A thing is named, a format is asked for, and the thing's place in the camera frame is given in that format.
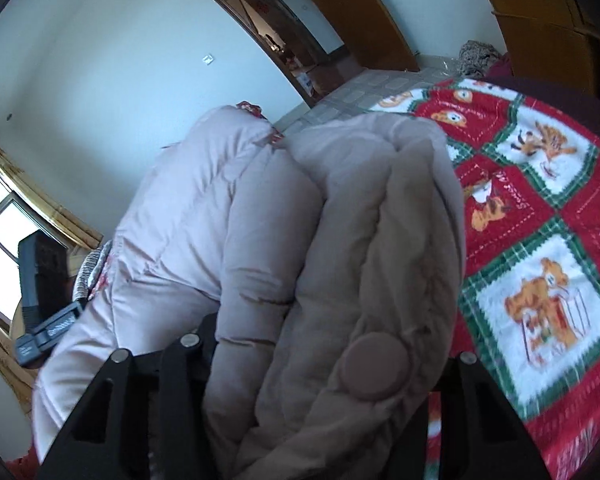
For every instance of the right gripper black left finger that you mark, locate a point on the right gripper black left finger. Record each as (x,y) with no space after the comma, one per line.
(141,417)

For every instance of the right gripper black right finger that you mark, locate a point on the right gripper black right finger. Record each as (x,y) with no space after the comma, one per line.
(473,430)

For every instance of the beige quilted down jacket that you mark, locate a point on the beige quilted down jacket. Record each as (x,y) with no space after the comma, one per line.
(332,260)

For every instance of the grey clothes pile on floor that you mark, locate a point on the grey clothes pile on floor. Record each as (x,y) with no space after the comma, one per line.
(476,58)

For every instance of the cream and wood headboard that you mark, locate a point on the cream and wood headboard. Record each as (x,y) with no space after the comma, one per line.
(35,304)

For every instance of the striped grey pillow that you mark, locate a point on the striped grey pillow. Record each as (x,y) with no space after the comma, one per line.
(91,273)

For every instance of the yellow right curtain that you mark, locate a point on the yellow right curtain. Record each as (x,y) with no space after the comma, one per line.
(56,215)

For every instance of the yellow curtain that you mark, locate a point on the yellow curtain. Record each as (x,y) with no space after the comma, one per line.
(20,380)
(56,215)

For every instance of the yellow left curtain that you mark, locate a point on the yellow left curtain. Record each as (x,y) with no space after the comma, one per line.
(20,380)

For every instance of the red patchwork bear bedspread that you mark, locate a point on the red patchwork bear bedspread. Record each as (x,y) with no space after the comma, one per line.
(529,302)

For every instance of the red double happiness decoration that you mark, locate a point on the red double happiness decoration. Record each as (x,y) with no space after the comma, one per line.
(262,7)

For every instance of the brown wooden door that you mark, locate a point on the brown wooden door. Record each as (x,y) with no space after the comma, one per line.
(370,33)

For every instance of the wooden cabinet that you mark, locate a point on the wooden cabinet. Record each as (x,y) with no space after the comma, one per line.
(551,40)

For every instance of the window with metal frame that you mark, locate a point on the window with metal frame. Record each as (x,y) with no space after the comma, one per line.
(17,221)

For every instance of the white wall switch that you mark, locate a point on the white wall switch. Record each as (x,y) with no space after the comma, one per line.
(208,59)

